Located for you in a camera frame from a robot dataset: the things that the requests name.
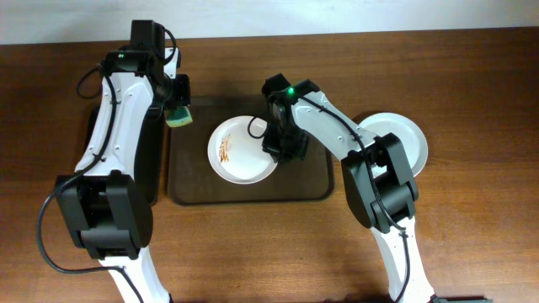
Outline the green yellow sponge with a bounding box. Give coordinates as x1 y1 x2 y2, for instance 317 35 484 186
165 106 193 128

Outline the black small tray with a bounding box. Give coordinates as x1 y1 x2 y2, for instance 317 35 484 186
86 104 166 207

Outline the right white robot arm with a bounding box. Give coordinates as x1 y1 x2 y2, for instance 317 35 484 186
261 74 436 302

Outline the brown serving tray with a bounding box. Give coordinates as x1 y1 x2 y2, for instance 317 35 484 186
167 95 334 206

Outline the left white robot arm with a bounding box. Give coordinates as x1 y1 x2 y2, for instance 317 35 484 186
49 47 192 302

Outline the light blue plate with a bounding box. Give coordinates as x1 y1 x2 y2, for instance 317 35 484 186
359 113 429 177

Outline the pink plate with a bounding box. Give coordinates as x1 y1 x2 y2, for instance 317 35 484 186
207 115 277 185

